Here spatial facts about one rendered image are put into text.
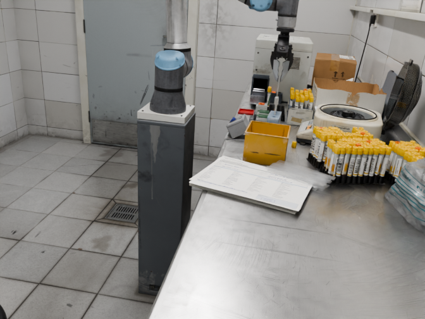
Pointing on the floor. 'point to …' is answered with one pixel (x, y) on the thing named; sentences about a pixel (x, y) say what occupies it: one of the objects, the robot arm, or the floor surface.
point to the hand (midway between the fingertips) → (279, 78)
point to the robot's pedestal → (162, 195)
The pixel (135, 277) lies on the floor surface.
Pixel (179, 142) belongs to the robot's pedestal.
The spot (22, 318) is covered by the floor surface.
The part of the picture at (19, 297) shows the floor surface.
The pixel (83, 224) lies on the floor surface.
